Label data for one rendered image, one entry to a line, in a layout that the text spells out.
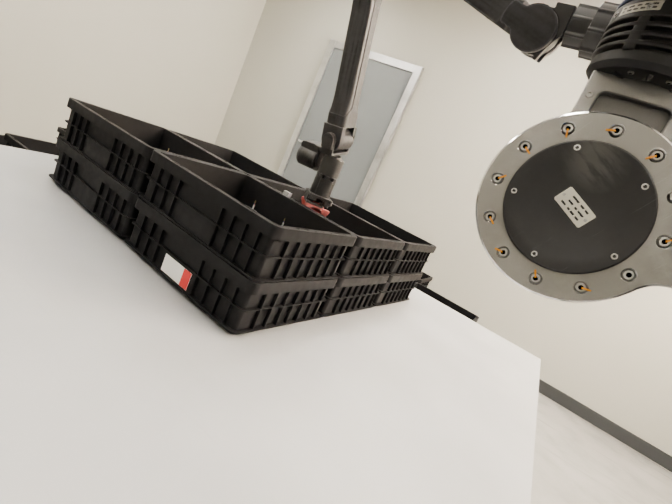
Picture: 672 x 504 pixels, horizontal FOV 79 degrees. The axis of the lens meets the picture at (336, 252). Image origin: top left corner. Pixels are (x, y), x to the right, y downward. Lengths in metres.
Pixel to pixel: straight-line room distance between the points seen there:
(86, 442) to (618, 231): 0.59
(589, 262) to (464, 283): 3.38
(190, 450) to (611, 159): 0.56
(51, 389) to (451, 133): 3.73
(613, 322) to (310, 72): 3.67
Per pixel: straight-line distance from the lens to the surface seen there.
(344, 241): 0.90
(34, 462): 0.53
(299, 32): 5.07
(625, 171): 0.50
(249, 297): 0.77
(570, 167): 0.50
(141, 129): 1.43
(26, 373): 0.63
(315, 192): 1.09
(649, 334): 3.90
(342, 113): 1.05
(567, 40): 0.90
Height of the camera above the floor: 1.08
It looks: 12 degrees down
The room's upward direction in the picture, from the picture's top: 24 degrees clockwise
